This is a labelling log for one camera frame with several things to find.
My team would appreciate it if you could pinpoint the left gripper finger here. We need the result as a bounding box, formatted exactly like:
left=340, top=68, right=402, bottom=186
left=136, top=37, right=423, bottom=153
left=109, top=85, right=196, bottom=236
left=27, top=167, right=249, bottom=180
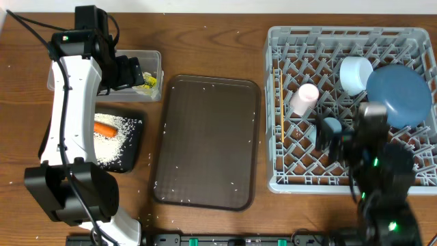
left=128, top=57, right=144, bottom=87
left=114, top=55, right=133, bottom=91

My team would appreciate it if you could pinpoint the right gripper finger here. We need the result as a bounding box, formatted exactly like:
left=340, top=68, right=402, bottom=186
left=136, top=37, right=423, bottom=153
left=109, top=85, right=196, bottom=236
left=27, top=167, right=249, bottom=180
left=328, top=135, right=343, bottom=163
left=315, top=116, right=342, bottom=151

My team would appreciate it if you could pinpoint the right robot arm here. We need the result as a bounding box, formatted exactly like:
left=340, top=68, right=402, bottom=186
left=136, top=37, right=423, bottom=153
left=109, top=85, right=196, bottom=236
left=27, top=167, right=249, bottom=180
left=315, top=102, right=422, bottom=245

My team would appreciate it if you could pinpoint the wooden chopstick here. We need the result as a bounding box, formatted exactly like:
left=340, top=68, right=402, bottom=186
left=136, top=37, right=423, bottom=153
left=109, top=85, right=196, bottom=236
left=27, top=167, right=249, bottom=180
left=271, top=67, right=276, bottom=113
left=279, top=69, right=284, bottom=143

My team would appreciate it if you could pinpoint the black mounting rail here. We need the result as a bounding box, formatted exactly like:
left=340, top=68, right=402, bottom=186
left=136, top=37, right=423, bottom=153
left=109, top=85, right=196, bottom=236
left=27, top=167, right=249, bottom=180
left=65, top=233, right=342, bottom=246

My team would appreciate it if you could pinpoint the yellow snack wrapper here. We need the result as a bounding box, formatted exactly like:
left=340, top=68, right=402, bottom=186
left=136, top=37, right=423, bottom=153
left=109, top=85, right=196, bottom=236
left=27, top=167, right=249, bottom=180
left=134, top=72, right=157, bottom=91

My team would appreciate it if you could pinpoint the orange carrot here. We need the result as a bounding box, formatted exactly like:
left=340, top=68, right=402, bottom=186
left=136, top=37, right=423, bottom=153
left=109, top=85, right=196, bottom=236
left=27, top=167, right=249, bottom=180
left=94, top=122, right=117, bottom=138

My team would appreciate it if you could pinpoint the small blue cup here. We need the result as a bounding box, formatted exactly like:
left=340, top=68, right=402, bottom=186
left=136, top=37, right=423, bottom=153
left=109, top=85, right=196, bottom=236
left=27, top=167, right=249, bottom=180
left=308, top=118, right=342, bottom=144

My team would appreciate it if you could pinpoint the pile of white rice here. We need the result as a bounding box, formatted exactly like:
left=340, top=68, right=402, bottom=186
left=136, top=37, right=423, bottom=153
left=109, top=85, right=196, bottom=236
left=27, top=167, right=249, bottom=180
left=94, top=113, right=143, bottom=167

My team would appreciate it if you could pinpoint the clear plastic bin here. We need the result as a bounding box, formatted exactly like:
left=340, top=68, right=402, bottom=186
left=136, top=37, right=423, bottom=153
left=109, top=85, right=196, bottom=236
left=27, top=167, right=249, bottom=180
left=49, top=46, right=162, bottom=107

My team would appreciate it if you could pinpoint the grey dishwasher rack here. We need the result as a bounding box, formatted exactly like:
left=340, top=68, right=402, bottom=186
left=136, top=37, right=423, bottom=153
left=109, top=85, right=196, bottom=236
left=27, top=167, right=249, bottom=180
left=264, top=26, right=436, bottom=195

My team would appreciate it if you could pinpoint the brown serving tray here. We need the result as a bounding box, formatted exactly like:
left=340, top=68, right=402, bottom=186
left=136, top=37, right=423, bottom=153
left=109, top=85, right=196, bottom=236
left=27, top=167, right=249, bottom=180
left=152, top=75, right=261, bottom=211

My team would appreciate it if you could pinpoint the black tray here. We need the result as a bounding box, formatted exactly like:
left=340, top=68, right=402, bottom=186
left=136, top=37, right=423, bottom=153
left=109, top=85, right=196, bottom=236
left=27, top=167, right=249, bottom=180
left=40, top=105, right=144, bottom=175

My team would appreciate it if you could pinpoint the light blue bowl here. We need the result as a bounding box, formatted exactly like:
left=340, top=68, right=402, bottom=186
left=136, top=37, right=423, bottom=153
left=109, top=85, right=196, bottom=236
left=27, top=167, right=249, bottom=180
left=339, top=57, right=373, bottom=96

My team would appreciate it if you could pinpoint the dark blue plate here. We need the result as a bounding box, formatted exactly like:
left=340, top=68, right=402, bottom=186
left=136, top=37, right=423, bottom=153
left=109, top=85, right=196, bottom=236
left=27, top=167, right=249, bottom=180
left=366, top=64, right=432, bottom=128

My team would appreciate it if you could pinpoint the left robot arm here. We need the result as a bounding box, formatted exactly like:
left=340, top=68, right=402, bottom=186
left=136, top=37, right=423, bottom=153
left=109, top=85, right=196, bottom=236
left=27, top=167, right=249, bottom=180
left=25, top=28, right=144, bottom=245

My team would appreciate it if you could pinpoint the small pink cup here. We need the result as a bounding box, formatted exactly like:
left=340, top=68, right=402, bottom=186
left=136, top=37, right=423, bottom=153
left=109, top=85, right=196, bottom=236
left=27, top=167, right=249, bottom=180
left=290, top=83, right=320, bottom=115

